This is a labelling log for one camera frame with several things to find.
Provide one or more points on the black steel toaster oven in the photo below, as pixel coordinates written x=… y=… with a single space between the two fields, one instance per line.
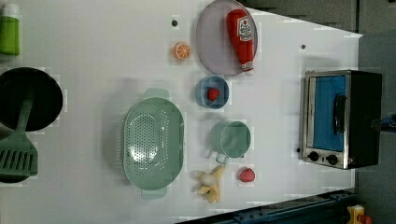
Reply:
x=361 y=107

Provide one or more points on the red strawberry toy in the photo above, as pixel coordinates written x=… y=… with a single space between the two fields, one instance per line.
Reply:
x=212 y=94

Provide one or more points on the blue small bowl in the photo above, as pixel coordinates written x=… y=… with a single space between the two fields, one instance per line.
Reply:
x=212 y=82

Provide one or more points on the green oval colander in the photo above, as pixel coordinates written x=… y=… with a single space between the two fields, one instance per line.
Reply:
x=153 y=143

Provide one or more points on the orange slice toy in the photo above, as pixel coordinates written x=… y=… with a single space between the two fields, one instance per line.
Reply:
x=181 y=51

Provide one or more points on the peeled banana toy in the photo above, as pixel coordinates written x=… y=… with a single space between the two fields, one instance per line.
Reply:
x=208 y=184

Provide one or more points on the lilac round plate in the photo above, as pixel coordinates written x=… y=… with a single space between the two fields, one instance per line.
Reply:
x=212 y=41

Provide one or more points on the red round fruit toy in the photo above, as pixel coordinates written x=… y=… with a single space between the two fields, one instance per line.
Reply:
x=247 y=175

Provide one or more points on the red ketchup bottle toy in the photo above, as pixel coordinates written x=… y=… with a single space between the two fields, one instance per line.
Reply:
x=241 y=37

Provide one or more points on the green slotted spatula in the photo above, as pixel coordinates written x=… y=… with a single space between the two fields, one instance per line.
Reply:
x=19 y=157

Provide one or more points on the green bottle white cap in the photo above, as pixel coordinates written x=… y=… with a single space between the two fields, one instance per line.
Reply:
x=10 y=30

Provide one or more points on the green cup with handle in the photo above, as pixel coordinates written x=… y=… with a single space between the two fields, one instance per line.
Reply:
x=230 y=139

